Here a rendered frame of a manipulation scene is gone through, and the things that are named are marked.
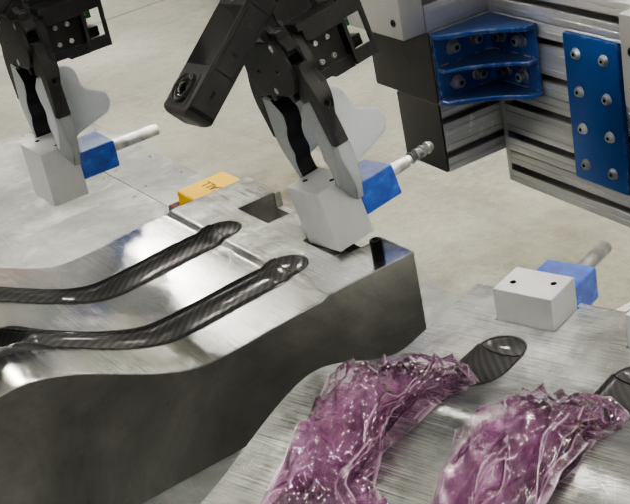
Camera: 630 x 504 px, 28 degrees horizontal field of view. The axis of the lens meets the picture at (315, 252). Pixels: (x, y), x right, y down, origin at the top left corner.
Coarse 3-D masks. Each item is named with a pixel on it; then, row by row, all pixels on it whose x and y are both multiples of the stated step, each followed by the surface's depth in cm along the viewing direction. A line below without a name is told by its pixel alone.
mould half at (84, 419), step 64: (256, 192) 116; (128, 256) 110; (256, 256) 104; (320, 256) 102; (0, 320) 94; (64, 320) 97; (128, 320) 99; (256, 320) 95; (320, 320) 96; (384, 320) 100; (0, 384) 84; (64, 384) 85; (128, 384) 88; (192, 384) 91; (256, 384) 94; (0, 448) 84; (64, 448) 87; (128, 448) 90; (192, 448) 93
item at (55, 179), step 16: (144, 128) 123; (32, 144) 119; (48, 144) 118; (80, 144) 120; (96, 144) 119; (112, 144) 120; (128, 144) 123; (32, 160) 118; (48, 160) 116; (64, 160) 117; (96, 160) 119; (112, 160) 120; (32, 176) 120; (48, 176) 117; (64, 176) 118; (80, 176) 118; (48, 192) 118; (64, 192) 118; (80, 192) 119
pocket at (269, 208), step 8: (280, 192) 115; (256, 200) 114; (264, 200) 115; (272, 200) 116; (280, 200) 116; (240, 208) 114; (248, 208) 114; (256, 208) 115; (264, 208) 115; (272, 208) 116; (280, 208) 115; (288, 208) 115; (256, 216) 115; (264, 216) 116; (272, 216) 116; (280, 216) 116
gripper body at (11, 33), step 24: (24, 0) 111; (48, 0) 113; (72, 0) 112; (96, 0) 113; (0, 24) 114; (24, 24) 110; (48, 24) 111; (72, 24) 114; (24, 48) 111; (48, 48) 112; (72, 48) 114; (96, 48) 115
